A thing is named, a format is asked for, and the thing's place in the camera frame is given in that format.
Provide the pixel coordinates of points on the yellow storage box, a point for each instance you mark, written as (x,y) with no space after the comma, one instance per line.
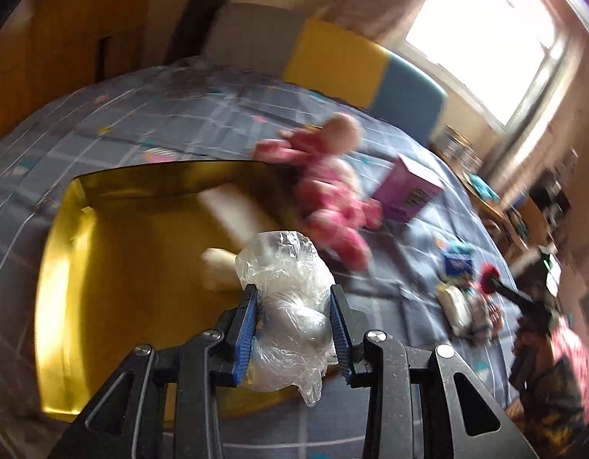
(132,272)

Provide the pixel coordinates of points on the wooden wardrobe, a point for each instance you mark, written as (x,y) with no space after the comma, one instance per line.
(60,48)

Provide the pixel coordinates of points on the plastic-wrapped white soft bundle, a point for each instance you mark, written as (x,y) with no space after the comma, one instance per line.
(284,306)

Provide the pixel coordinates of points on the dark cloth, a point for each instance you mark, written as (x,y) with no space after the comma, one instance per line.
(194,19)

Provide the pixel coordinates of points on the doll in pink clothes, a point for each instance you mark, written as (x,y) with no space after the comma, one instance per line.
(327,186)

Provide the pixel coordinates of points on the blue packet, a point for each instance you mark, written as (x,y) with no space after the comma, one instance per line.
(459,272)

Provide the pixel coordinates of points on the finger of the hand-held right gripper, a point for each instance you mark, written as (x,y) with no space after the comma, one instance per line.
(514,294)

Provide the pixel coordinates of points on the wooden desk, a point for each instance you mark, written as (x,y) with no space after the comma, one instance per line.
(495,215)

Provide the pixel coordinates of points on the purple cardboard box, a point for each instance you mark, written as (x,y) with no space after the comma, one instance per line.
(409,181)

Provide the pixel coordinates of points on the padded multicolour headboard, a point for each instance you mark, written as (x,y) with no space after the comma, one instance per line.
(332,62)

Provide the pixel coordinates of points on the window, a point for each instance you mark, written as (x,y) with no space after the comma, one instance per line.
(485,38)

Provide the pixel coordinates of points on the blue plush toy on desk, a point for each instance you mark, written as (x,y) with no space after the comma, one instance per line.
(483,189)

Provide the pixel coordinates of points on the pink quilt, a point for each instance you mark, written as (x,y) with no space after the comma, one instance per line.
(571,349)

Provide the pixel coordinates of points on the red fuzzy ball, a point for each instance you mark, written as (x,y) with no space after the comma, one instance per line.
(488,278)

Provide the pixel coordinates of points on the grey checked bedsheet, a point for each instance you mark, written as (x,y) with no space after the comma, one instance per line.
(179,114)

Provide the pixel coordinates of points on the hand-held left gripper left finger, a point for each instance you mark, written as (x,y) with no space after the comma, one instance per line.
(244,334)

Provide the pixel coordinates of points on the beige curtain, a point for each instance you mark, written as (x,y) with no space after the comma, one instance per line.
(385,0)

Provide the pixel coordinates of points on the white plush toy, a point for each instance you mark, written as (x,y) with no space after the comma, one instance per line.
(218,267)

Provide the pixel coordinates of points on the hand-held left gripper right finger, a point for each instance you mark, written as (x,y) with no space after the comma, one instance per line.
(339,334)

